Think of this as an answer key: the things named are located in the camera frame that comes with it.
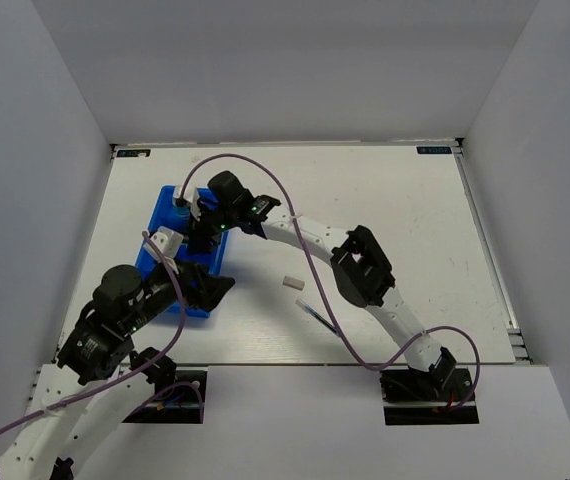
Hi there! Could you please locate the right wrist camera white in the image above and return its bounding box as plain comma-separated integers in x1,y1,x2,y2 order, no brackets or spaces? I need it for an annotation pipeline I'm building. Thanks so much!
172,185,200,219

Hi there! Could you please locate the left table corner label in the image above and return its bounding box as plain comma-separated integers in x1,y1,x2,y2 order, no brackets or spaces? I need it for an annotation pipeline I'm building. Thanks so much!
116,149,151,158

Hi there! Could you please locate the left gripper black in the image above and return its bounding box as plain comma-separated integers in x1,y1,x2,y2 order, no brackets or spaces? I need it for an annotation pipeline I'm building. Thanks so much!
125,252,236,332

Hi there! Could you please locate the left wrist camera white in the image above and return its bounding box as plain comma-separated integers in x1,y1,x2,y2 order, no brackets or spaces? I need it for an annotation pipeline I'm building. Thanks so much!
143,226,184,262

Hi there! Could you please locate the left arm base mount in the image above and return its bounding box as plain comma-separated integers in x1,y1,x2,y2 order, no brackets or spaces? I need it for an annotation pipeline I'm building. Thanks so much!
123,368,208,425

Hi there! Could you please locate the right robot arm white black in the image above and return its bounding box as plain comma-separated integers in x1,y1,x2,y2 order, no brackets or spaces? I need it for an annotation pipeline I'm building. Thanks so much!
174,171,456,399

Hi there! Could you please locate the blue plastic compartment tray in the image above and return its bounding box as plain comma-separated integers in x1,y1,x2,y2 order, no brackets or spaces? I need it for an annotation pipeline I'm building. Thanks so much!
135,185,228,319

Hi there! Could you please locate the blue ink pen refill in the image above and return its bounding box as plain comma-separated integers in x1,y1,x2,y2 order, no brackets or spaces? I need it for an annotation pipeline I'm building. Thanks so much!
295,298,338,336

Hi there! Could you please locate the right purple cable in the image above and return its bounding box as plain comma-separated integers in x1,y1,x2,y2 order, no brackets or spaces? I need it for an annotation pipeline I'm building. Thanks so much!
183,153,481,412

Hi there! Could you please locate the right table corner label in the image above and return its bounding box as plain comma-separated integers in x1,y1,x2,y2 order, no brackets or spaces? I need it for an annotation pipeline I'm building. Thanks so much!
416,146,452,155

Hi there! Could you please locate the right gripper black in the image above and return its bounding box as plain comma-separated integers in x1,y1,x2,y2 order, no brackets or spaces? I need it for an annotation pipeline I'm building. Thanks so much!
185,202,238,256

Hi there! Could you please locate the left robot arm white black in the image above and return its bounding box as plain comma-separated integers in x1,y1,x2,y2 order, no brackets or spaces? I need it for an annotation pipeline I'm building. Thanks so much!
0,259,235,479

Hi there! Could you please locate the grey white eraser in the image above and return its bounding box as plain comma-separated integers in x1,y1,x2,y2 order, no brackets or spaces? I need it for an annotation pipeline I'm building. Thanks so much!
282,276,305,291

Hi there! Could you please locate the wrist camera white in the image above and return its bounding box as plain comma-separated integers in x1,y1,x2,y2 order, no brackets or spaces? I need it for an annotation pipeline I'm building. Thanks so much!
172,185,200,219
143,226,184,262

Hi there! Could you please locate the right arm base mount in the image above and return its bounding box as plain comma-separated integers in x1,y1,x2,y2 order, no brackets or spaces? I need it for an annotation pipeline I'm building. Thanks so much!
379,368,480,426

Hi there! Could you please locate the blue transparent tape roll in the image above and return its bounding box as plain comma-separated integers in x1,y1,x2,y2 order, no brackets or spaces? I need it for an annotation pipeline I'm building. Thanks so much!
173,207,190,218

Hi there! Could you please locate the table corner label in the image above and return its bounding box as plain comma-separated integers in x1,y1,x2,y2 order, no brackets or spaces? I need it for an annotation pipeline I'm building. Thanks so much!
416,146,452,155
116,149,151,158

